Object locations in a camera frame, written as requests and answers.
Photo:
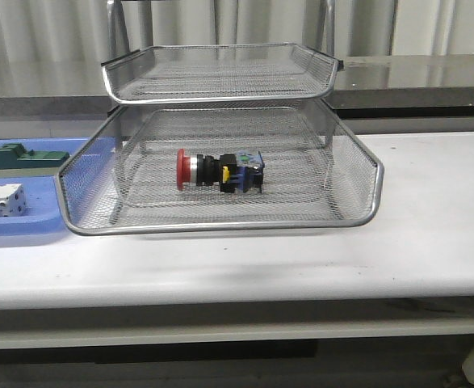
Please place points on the red emergency stop button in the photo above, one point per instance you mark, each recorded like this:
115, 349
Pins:
238, 171

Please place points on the blue plastic tray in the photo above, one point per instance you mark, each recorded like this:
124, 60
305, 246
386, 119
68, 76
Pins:
43, 214

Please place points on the green electrical module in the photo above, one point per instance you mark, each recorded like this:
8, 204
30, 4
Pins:
17, 161

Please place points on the white circuit breaker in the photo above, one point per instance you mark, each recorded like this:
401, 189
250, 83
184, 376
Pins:
13, 202

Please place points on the dark steel back counter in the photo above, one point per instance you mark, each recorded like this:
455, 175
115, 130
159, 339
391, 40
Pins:
367, 87

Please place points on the silver metal rack frame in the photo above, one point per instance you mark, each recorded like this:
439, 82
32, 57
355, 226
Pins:
118, 36

